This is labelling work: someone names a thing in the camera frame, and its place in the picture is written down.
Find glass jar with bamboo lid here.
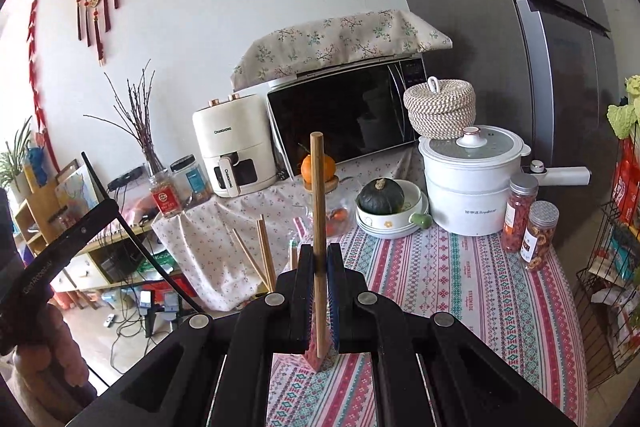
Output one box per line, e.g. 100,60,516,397
295,177,358,238

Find framed painting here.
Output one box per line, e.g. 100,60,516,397
52,159,101,215

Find white handheld appliance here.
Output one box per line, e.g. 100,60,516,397
521,160,591,188

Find white electric pot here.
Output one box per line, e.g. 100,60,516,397
418,134,532,237

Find woven rope basket with lid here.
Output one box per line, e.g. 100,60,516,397
403,77,477,140

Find blue label plastic jar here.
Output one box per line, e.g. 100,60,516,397
170,154,213,208

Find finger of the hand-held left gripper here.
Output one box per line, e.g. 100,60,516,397
81,151,205,315

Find pink plastic utensil holder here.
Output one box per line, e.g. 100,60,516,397
301,349,342,374

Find white air fryer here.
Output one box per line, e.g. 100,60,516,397
192,93,278,198

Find blue toy figure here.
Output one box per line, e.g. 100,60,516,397
24,146,50,185

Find red hanging chili string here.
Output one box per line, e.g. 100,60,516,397
27,0,58,162

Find red label plastic jar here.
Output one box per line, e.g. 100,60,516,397
150,172,183,220

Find jar of red dried fruit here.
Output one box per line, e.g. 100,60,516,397
501,173,540,254

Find jar of dried fruit rings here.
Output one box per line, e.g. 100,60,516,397
520,201,560,272

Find glass pot lid white knob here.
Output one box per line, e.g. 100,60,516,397
420,126,523,158

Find black microwave oven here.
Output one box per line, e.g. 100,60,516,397
266,57,430,178

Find tangerine with stem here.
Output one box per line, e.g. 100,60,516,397
300,144,337,184

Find small wooden shelf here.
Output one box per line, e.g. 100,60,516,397
12,177,66,258

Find floral microwave cover cloth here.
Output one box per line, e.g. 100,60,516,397
230,8,453,92

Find glass vase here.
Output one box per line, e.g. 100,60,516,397
144,152,168,180

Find green leafy vegetable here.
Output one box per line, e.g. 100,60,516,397
607,76,640,140

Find person's left hand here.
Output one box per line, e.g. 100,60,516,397
10,299,98,410

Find green potted plant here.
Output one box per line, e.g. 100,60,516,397
0,117,36,208

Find dry branches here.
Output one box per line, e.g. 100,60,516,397
82,59,166,172

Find black power strip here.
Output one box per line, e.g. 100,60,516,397
107,167,146,190

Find white bowl with green handle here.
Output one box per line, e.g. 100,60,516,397
356,181,433,230

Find green plastic bag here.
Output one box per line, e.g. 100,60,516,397
139,257,176,279

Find white plate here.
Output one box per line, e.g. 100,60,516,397
356,217,426,240

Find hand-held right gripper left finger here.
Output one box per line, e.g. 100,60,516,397
64,244,316,427

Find red snack packet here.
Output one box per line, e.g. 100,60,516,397
612,152,640,228

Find pink cloth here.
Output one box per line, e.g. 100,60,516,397
120,196,157,228

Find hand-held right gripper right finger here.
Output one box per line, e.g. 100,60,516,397
326,243,578,427

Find grey refrigerator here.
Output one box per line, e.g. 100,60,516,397
365,0,640,218

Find small floral print cloth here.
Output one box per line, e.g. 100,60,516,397
151,147,426,313

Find dark green pumpkin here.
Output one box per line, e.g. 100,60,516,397
357,178,405,215

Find black wire rack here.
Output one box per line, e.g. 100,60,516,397
575,137,640,390

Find patterned striped tablecloth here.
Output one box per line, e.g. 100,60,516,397
269,207,588,427

